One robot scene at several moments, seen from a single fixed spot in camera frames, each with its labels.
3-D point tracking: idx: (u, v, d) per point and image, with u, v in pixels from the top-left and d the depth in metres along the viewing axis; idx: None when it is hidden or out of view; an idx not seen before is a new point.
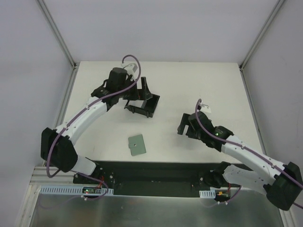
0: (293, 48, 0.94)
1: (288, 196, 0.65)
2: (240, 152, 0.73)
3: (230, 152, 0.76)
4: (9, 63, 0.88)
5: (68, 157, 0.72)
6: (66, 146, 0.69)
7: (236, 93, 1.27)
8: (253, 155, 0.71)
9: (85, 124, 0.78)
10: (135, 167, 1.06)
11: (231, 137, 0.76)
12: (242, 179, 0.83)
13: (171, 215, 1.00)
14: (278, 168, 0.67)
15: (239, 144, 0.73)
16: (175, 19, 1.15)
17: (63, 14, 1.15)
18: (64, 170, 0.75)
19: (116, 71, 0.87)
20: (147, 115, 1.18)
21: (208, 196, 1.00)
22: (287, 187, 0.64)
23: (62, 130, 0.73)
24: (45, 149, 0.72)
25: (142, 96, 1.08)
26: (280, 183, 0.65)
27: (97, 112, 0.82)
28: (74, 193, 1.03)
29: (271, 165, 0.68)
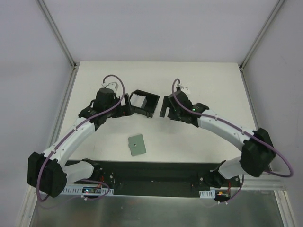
0: (294, 48, 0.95)
1: (258, 159, 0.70)
2: (214, 123, 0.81)
3: (206, 126, 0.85)
4: (9, 63, 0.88)
5: (57, 181, 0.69)
6: (53, 169, 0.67)
7: (235, 93, 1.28)
8: (225, 125, 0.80)
9: (72, 147, 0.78)
10: (135, 167, 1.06)
11: (207, 111, 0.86)
12: (232, 169, 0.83)
13: (171, 215, 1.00)
14: (247, 133, 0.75)
15: (213, 116, 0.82)
16: (175, 19, 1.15)
17: (64, 14, 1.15)
18: (53, 196, 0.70)
19: (102, 92, 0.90)
20: (147, 115, 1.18)
21: (208, 196, 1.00)
22: (254, 150, 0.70)
23: (49, 153, 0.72)
24: (33, 175, 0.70)
25: (127, 112, 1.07)
26: (249, 146, 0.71)
27: (84, 134, 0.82)
28: (74, 193, 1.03)
29: (241, 132, 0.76)
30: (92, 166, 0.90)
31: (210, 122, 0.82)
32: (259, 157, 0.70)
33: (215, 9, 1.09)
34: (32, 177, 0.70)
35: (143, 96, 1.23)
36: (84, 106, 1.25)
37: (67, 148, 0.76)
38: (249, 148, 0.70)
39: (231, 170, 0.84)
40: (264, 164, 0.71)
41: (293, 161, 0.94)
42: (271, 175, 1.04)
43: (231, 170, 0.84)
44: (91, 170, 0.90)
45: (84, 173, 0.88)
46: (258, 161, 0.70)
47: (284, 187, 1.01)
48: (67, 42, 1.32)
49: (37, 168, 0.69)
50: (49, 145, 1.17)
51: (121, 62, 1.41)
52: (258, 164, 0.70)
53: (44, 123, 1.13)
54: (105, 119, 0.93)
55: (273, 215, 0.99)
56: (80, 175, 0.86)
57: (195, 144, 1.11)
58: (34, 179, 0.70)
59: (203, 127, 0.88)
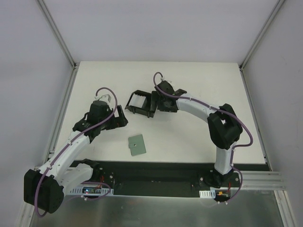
0: (294, 48, 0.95)
1: (220, 130, 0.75)
2: (189, 103, 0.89)
3: (183, 107, 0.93)
4: (9, 63, 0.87)
5: (54, 196, 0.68)
6: (50, 185, 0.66)
7: (235, 93, 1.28)
8: (197, 104, 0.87)
9: (68, 162, 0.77)
10: (135, 167, 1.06)
11: (185, 95, 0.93)
12: (220, 159, 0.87)
13: (171, 216, 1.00)
14: (214, 108, 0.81)
15: (188, 97, 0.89)
16: (175, 19, 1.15)
17: (64, 14, 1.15)
18: (51, 212, 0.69)
19: (96, 104, 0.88)
20: (148, 115, 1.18)
21: (208, 196, 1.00)
22: (218, 122, 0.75)
23: (45, 170, 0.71)
24: (30, 192, 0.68)
25: (120, 124, 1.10)
26: (213, 117, 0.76)
27: (79, 147, 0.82)
28: (74, 192, 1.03)
29: (208, 107, 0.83)
30: (91, 169, 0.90)
31: (185, 103, 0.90)
32: (223, 128, 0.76)
33: (215, 9, 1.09)
34: (29, 194, 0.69)
35: (143, 96, 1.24)
36: (84, 106, 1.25)
37: (63, 163, 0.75)
38: (213, 119, 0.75)
39: (220, 160, 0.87)
40: (229, 134, 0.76)
41: (293, 161, 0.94)
42: (271, 175, 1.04)
43: (219, 160, 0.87)
44: (90, 173, 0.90)
45: (84, 177, 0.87)
46: (223, 132, 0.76)
47: (284, 187, 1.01)
48: (67, 42, 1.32)
49: (33, 186, 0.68)
50: (49, 145, 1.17)
51: (120, 62, 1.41)
52: (222, 135, 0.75)
53: (44, 123, 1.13)
54: (100, 131, 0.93)
55: (273, 215, 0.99)
56: (79, 181, 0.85)
57: (195, 144, 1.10)
58: (30, 196, 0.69)
59: (182, 109, 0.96)
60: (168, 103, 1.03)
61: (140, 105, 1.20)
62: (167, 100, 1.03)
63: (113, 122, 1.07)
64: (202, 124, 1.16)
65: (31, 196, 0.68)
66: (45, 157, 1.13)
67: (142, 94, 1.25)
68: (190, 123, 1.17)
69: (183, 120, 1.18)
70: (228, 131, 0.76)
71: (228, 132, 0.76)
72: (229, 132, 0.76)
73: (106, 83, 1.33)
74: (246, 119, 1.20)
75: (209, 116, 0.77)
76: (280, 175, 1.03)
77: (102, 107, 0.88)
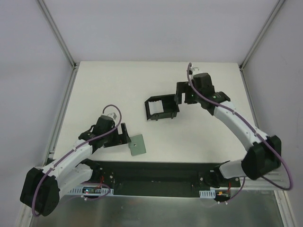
0: (293, 48, 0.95)
1: (259, 164, 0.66)
2: (230, 116, 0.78)
3: (221, 116, 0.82)
4: (9, 63, 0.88)
5: (51, 199, 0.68)
6: (50, 187, 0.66)
7: (236, 93, 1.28)
8: (240, 121, 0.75)
9: (70, 166, 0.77)
10: (136, 167, 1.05)
11: (227, 103, 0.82)
12: (232, 170, 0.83)
13: (171, 215, 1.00)
14: (260, 135, 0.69)
15: (231, 109, 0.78)
16: (175, 19, 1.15)
17: (64, 13, 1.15)
18: (44, 215, 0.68)
19: (104, 117, 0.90)
20: (172, 117, 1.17)
21: (208, 196, 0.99)
22: (261, 155, 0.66)
23: (48, 170, 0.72)
24: (28, 190, 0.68)
25: (123, 140, 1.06)
26: (256, 148, 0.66)
27: (83, 155, 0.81)
28: (74, 193, 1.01)
29: (254, 133, 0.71)
30: (90, 170, 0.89)
31: (226, 115, 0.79)
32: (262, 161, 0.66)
33: (216, 9, 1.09)
34: (26, 193, 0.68)
35: (158, 100, 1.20)
36: (84, 106, 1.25)
37: (66, 166, 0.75)
38: (256, 150, 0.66)
39: (231, 170, 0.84)
40: (265, 170, 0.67)
41: (293, 161, 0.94)
42: (271, 175, 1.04)
43: (231, 170, 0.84)
44: (90, 173, 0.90)
45: (84, 177, 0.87)
46: (260, 166, 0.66)
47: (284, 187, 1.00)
48: (67, 42, 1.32)
49: (34, 184, 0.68)
50: (49, 145, 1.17)
51: (120, 62, 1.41)
52: (259, 169, 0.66)
53: (44, 123, 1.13)
54: (102, 144, 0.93)
55: (272, 215, 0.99)
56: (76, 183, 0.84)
57: (196, 144, 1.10)
58: (27, 195, 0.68)
59: (218, 117, 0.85)
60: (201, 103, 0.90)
61: (162, 109, 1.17)
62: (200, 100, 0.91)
63: (116, 138, 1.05)
64: (202, 124, 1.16)
65: (28, 195, 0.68)
66: (45, 157, 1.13)
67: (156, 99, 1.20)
68: (191, 123, 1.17)
69: (184, 120, 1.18)
70: (266, 167, 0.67)
71: (265, 167, 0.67)
72: (267, 167, 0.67)
73: (106, 83, 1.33)
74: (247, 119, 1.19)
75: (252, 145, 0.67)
76: (280, 175, 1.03)
77: (108, 122, 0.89)
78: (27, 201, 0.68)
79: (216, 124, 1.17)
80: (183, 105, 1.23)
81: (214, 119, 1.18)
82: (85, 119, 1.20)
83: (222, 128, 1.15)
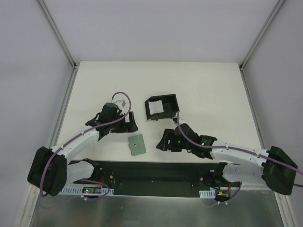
0: (294, 47, 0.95)
1: (281, 178, 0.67)
2: (227, 152, 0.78)
3: (221, 157, 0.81)
4: (9, 63, 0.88)
5: (59, 179, 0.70)
6: (59, 167, 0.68)
7: (236, 93, 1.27)
8: (239, 152, 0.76)
9: (77, 149, 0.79)
10: (135, 167, 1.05)
11: (216, 142, 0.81)
12: (243, 176, 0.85)
13: (171, 215, 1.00)
14: (263, 155, 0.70)
15: (224, 146, 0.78)
16: (175, 19, 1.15)
17: (63, 13, 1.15)
18: (51, 195, 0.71)
19: (109, 105, 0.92)
20: (172, 117, 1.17)
21: (208, 196, 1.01)
22: (277, 171, 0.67)
23: (57, 150, 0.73)
24: (36, 170, 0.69)
25: (129, 129, 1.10)
26: (269, 169, 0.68)
27: (90, 140, 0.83)
28: (74, 192, 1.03)
29: (255, 155, 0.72)
30: (92, 167, 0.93)
31: (222, 153, 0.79)
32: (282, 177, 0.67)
33: (216, 8, 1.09)
34: (34, 172, 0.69)
35: (158, 100, 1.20)
36: (84, 106, 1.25)
37: (74, 148, 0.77)
38: (270, 170, 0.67)
39: (241, 177, 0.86)
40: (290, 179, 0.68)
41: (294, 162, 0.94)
42: None
43: (241, 177, 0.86)
44: (90, 170, 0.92)
45: (84, 172, 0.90)
46: (285, 182, 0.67)
47: None
48: (67, 42, 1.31)
49: (42, 164, 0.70)
50: (49, 145, 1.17)
51: (120, 62, 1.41)
52: (283, 183, 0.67)
53: (44, 123, 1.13)
54: (107, 132, 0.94)
55: (273, 215, 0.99)
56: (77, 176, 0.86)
57: None
58: (35, 174, 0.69)
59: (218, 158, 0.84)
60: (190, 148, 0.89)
61: (162, 109, 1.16)
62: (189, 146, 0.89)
63: (123, 126, 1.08)
64: (202, 124, 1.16)
65: (36, 174, 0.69)
66: None
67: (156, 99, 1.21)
68: (191, 123, 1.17)
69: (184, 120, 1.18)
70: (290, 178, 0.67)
71: (290, 179, 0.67)
72: (290, 178, 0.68)
73: (106, 83, 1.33)
74: (247, 118, 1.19)
75: (264, 169, 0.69)
76: None
77: (113, 109, 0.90)
78: (34, 180, 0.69)
79: (216, 124, 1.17)
80: (183, 105, 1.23)
81: (214, 119, 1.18)
82: (85, 119, 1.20)
83: (221, 128, 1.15)
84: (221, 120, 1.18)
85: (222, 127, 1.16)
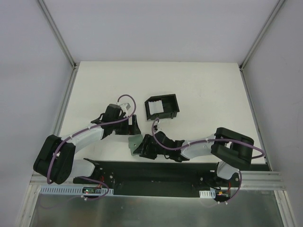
0: (294, 47, 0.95)
1: (232, 154, 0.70)
2: (191, 149, 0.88)
3: (190, 155, 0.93)
4: (9, 62, 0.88)
5: (65, 167, 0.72)
6: (67, 152, 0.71)
7: (236, 93, 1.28)
8: (196, 145, 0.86)
9: (84, 141, 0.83)
10: (135, 167, 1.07)
11: (184, 143, 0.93)
12: (225, 168, 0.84)
13: (171, 215, 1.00)
14: (211, 140, 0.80)
15: (187, 144, 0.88)
16: (174, 19, 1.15)
17: (63, 13, 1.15)
18: (57, 183, 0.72)
19: (112, 106, 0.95)
20: (172, 117, 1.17)
21: (208, 196, 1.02)
22: (224, 149, 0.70)
23: (66, 138, 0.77)
24: (44, 156, 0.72)
25: (132, 131, 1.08)
26: (217, 149, 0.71)
27: (96, 135, 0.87)
28: (74, 193, 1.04)
29: (206, 141, 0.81)
30: (93, 166, 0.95)
31: (188, 151, 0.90)
32: (234, 152, 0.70)
33: (215, 9, 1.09)
34: (41, 159, 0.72)
35: (158, 100, 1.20)
36: (84, 106, 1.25)
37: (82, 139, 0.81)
38: (218, 150, 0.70)
39: (226, 170, 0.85)
40: (242, 153, 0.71)
41: (294, 161, 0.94)
42: (271, 175, 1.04)
43: (224, 169, 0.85)
44: (91, 169, 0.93)
45: (86, 170, 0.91)
46: (236, 156, 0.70)
47: (284, 187, 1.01)
48: (67, 42, 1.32)
49: (50, 151, 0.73)
50: None
51: (120, 63, 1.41)
52: (236, 158, 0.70)
53: (43, 123, 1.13)
54: (110, 132, 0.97)
55: (273, 215, 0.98)
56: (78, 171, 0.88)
57: None
58: (42, 161, 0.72)
59: (191, 157, 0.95)
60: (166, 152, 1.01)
61: (162, 109, 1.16)
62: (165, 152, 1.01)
63: (125, 128, 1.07)
64: (202, 124, 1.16)
65: (44, 161, 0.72)
66: None
67: (156, 99, 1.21)
68: (191, 123, 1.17)
69: (183, 120, 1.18)
70: (240, 151, 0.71)
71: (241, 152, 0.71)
72: (241, 152, 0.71)
73: (106, 83, 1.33)
74: (247, 119, 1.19)
75: (213, 150, 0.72)
76: (280, 176, 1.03)
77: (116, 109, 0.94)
78: (41, 168, 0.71)
79: (216, 124, 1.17)
80: (183, 105, 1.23)
81: (214, 119, 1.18)
82: (85, 119, 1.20)
83: None
84: (221, 120, 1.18)
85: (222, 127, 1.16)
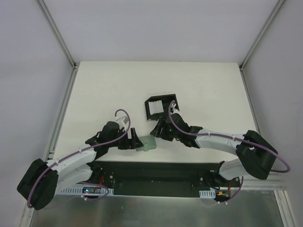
0: (293, 47, 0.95)
1: (256, 160, 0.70)
2: (209, 139, 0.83)
3: (205, 144, 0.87)
4: (9, 63, 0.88)
5: (46, 194, 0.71)
6: (51, 179, 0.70)
7: (236, 93, 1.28)
8: (219, 138, 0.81)
9: (73, 166, 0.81)
10: (135, 167, 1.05)
11: (201, 131, 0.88)
12: (232, 170, 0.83)
13: (171, 216, 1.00)
14: (238, 139, 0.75)
15: (206, 133, 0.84)
16: (174, 19, 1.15)
17: (63, 14, 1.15)
18: (35, 208, 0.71)
19: (110, 125, 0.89)
20: None
21: (208, 196, 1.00)
22: (249, 152, 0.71)
23: (52, 164, 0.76)
24: (27, 179, 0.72)
25: (132, 145, 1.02)
26: (243, 149, 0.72)
27: (87, 158, 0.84)
28: (74, 193, 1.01)
29: (231, 138, 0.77)
30: (90, 171, 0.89)
31: (205, 139, 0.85)
32: (257, 159, 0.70)
33: (215, 9, 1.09)
34: (25, 182, 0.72)
35: (158, 100, 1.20)
36: (84, 106, 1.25)
37: (71, 163, 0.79)
38: (242, 151, 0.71)
39: (231, 172, 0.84)
40: (265, 162, 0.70)
41: (294, 161, 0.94)
42: (270, 175, 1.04)
43: (230, 170, 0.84)
44: (89, 174, 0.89)
45: (82, 178, 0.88)
46: (258, 163, 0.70)
47: (284, 187, 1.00)
48: (67, 42, 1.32)
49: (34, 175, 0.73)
50: (49, 145, 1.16)
51: (120, 63, 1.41)
52: (258, 164, 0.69)
53: (43, 123, 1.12)
54: (106, 150, 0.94)
55: (272, 215, 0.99)
56: (76, 179, 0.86)
57: None
58: (25, 184, 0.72)
59: (204, 146, 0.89)
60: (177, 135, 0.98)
61: (162, 109, 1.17)
62: (176, 136, 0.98)
63: (125, 144, 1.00)
64: (202, 124, 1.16)
65: (27, 185, 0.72)
66: (45, 157, 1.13)
67: (156, 99, 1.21)
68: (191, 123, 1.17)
69: (183, 120, 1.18)
70: (263, 159, 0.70)
71: (263, 161, 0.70)
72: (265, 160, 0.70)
73: (106, 83, 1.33)
74: (247, 119, 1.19)
75: (238, 149, 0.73)
76: (280, 176, 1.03)
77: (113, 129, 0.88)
78: (23, 190, 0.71)
79: (216, 124, 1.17)
80: (184, 105, 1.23)
81: (214, 119, 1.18)
82: (85, 119, 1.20)
83: (222, 128, 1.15)
84: (221, 120, 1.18)
85: (222, 127, 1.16)
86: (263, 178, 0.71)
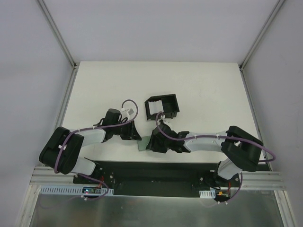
0: (293, 46, 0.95)
1: (242, 154, 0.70)
2: (196, 142, 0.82)
3: (194, 147, 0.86)
4: (8, 63, 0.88)
5: (73, 157, 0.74)
6: (77, 141, 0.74)
7: (236, 93, 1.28)
8: (206, 139, 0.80)
9: (87, 140, 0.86)
10: (136, 167, 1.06)
11: (188, 135, 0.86)
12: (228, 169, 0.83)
13: (171, 216, 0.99)
14: (222, 136, 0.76)
15: (192, 136, 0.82)
16: (174, 19, 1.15)
17: (63, 14, 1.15)
18: (63, 172, 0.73)
19: (111, 111, 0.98)
20: (172, 117, 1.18)
21: (208, 196, 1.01)
22: (235, 148, 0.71)
23: (75, 130, 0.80)
24: (51, 145, 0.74)
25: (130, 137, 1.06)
26: (227, 146, 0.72)
27: (98, 137, 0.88)
28: (74, 193, 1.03)
29: (216, 137, 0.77)
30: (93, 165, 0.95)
31: (193, 143, 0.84)
32: (244, 153, 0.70)
33: (215, 9, 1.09)
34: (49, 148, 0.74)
35: (158, 100, 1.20)
36: (84, 105, 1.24)
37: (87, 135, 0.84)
38: (227, 148, 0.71)
39: (227, 170, 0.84)
40: (252, 154, 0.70)
41: (294, 162, 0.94)
42: (271, 175, 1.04)
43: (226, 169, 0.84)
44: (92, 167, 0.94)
45: (87, 170, 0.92)
46: (245, 157, 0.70)
47: (284, 187, 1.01)
48: (67, 42, 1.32)
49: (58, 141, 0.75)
50: None
51: (120, 63, 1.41)
52: (245, 158, 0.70)
53: (44, 123, 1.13)
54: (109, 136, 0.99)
55: (273, 215, 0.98)
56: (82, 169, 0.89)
57: None
58: (49, 151, 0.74)
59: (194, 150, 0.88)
60: (168, 143, 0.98)
61: (162, 109, 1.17)
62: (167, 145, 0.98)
63: (127, 133, 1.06)
64: (202, 124, 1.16)
65: (51, 151, 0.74)
66: None
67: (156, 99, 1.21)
68: (191, 123, 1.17)
69: (183, 120, 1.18)
70: (250, 152, 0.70)
71: (250, 153, 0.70)
72: (253, 152, 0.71)
73: (107, 83, 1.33)
74: (247, 119, 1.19)
75: (223, 146, 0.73)
76: (280, 176, 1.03)
77: (116, 114, 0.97)
78: (49, 157, 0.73)
79: (216, 123, 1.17)
80: (184, 105, 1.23)
81: (214, 119, 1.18)
82: (85, 119, 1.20)
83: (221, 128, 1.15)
84: (221, 120, 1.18)
85: (222, 126, 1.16)
86: (253, 170, 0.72)
